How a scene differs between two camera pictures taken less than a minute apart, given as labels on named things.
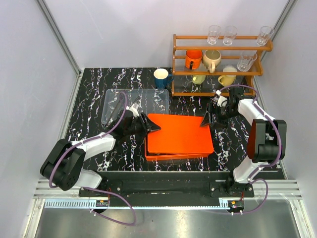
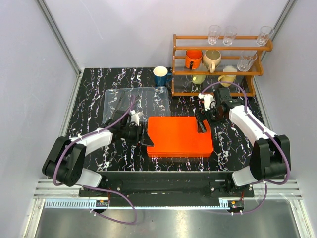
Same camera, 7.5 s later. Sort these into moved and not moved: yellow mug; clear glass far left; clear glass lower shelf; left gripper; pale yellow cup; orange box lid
Moved: left gripper; orange box lid
Not moved: clear glass far left; yellow mug; clear glass lower shelf; pale yellow cup
